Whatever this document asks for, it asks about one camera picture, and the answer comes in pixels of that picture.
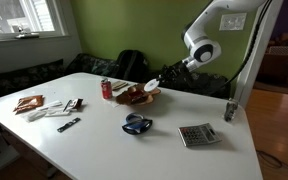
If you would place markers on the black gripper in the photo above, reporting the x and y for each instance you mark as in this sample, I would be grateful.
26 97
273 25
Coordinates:
175 72

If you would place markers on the white round object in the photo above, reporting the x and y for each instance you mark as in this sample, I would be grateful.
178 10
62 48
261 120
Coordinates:
150 85

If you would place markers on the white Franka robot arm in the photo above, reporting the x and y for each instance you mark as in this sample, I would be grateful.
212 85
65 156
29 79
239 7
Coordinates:
200 43

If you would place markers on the red silver packet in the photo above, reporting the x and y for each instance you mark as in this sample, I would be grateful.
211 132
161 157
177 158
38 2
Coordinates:
136 96

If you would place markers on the black backpack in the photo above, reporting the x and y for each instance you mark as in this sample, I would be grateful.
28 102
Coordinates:
130 66

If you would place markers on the dark floral bench cushion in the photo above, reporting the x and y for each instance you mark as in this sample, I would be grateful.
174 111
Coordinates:
17 80
90 65
204 85

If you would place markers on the striped beige card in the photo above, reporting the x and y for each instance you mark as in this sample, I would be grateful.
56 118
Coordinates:
119 85

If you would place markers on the white paper napkin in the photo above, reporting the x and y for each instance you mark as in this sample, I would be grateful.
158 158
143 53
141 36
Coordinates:
112 102

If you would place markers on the red soda can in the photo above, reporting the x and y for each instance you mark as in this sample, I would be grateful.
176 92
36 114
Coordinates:
106 90

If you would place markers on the silver calculator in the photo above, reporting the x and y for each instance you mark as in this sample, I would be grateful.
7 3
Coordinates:
199 134

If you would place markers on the metal table clamp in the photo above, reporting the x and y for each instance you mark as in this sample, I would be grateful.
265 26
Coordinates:
230 110

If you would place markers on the black flat strip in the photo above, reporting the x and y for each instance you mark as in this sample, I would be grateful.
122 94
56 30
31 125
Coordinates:
68 125

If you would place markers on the white wrapper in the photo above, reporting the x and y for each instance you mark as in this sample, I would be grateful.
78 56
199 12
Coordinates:
36 115
58 113
50 105

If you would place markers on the brown armchair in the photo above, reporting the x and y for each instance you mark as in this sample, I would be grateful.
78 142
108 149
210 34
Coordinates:
277 65

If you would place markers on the orange snack packet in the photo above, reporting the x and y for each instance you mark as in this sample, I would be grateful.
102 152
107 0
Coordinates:
29 102

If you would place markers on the small windowsill gadget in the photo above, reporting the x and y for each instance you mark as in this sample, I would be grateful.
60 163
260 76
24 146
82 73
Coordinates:
25 34

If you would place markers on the white framed window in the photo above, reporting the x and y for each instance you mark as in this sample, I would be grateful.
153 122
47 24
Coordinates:
24 16

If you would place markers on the white wall switch plate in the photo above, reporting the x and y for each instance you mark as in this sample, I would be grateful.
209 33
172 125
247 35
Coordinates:
232 21

